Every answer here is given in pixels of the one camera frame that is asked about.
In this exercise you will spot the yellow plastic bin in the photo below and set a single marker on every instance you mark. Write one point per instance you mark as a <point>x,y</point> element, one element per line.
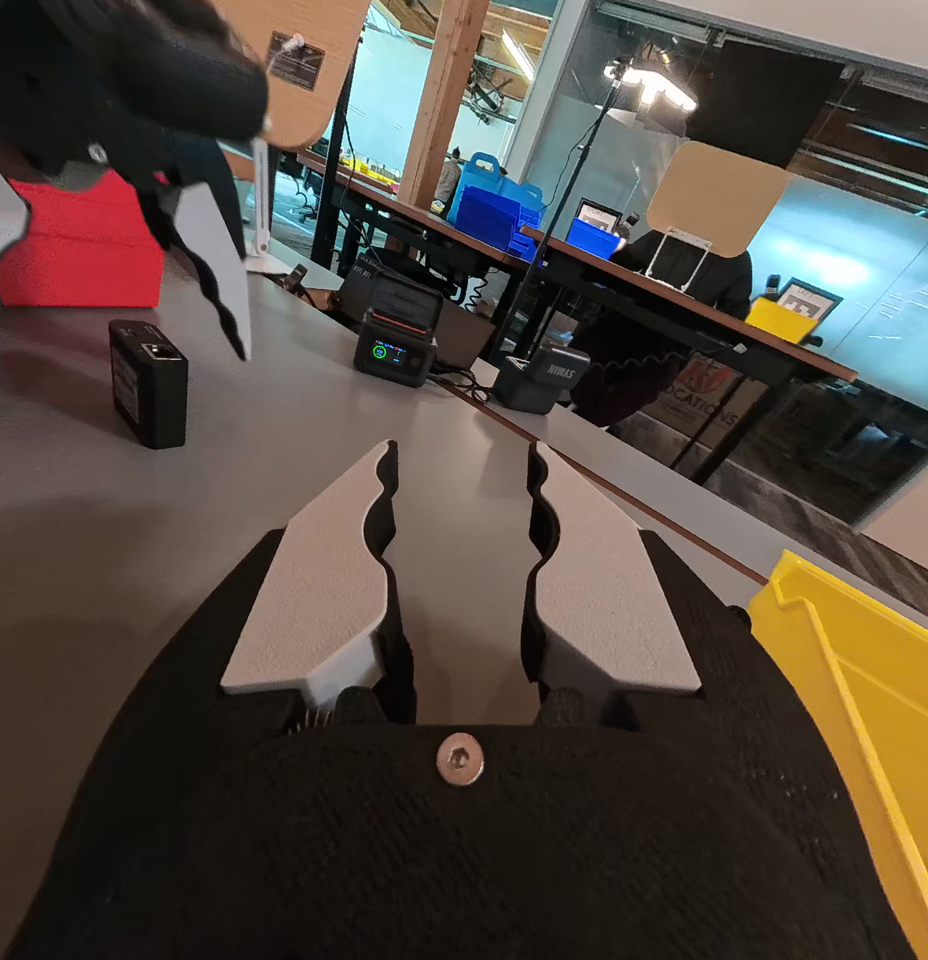
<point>869,712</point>

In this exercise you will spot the black board label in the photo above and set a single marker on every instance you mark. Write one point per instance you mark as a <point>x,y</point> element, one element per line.
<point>295,61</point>

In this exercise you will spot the framed marker tag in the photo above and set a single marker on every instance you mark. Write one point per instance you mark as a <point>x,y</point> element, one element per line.
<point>595,214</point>
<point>809,304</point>

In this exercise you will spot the black ethernet adapter box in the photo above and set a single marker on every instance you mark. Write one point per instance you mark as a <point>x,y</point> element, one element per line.
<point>153,390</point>

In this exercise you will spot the red plastic bin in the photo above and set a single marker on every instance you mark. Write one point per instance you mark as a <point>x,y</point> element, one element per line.
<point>74,247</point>

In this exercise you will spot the black battery charger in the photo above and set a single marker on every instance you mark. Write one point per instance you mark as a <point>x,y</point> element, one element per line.
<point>539,382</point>

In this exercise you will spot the black panel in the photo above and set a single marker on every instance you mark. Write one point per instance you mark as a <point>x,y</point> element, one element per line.
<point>764,97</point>

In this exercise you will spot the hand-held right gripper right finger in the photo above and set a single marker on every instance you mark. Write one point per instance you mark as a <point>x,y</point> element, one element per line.
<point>606,600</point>

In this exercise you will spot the small yellow bin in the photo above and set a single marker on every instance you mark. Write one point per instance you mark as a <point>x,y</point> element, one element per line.
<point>779,322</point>

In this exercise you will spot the wooden desk with black legs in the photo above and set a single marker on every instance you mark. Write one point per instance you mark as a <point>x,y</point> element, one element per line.
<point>434,217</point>
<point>734,321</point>

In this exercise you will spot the beige wooden board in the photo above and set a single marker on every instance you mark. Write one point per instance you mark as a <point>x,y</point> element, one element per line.
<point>336,90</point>

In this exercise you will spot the studio light on tripod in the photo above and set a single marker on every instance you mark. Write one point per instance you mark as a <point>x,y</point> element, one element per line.
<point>644,79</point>

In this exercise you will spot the white board stand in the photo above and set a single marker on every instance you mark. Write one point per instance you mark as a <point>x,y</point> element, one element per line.
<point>260,195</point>
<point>678,259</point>

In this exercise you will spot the black charging case with screen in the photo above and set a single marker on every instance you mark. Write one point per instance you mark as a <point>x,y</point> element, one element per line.
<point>404,360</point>

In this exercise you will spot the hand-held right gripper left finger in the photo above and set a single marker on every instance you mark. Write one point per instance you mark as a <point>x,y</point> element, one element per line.
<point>314,600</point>

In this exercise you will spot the wooden post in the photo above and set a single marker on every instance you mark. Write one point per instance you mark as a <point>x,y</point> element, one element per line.
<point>441,97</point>

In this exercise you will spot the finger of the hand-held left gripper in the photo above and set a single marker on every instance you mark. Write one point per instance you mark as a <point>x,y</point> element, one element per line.
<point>0,217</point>
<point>213,255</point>

